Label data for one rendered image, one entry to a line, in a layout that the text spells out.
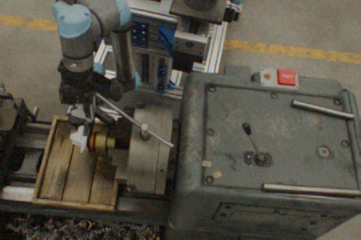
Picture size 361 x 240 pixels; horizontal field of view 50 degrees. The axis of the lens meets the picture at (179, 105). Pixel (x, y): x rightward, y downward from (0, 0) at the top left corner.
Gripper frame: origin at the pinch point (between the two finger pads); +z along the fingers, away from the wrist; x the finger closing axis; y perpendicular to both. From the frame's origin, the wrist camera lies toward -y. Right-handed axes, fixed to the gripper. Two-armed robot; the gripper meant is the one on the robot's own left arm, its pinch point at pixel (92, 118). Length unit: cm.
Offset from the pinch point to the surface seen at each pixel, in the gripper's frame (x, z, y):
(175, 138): -5.7, 12.2, -24.9
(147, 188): 6.4, 23.6, -17.7
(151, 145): 0.2, 9.4, -17.5
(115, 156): -3.0, 21.2, -5.8
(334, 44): -187, 91, -152
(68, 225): -5, 76, 16
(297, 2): -229, 81, -125
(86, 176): -7.9, 42.4, 6.5
